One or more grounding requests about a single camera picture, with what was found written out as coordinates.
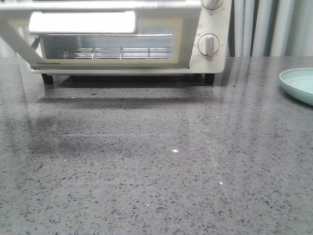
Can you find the glass oven door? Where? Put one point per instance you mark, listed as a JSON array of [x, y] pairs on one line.
[[40, 31]]

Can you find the lower oven control knob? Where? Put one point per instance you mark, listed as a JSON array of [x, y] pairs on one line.
[[208, 44]]

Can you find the oven control knob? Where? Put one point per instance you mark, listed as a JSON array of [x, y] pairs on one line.
[[212, 4], [208, 44]]

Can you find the upper oven control knob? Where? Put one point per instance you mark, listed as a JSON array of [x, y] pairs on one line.
[[212, 4]]

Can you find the white Toshiba toaster oven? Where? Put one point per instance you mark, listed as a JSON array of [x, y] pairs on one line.
[[214, 22]]

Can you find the grey striped curtain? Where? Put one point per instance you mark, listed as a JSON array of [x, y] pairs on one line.
[[270, 28]]

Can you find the light green plate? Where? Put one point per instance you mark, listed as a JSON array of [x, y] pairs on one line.
[[298, 83]]

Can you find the metal oven wire rack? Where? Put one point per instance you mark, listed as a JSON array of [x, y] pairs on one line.
[[118, 53]]

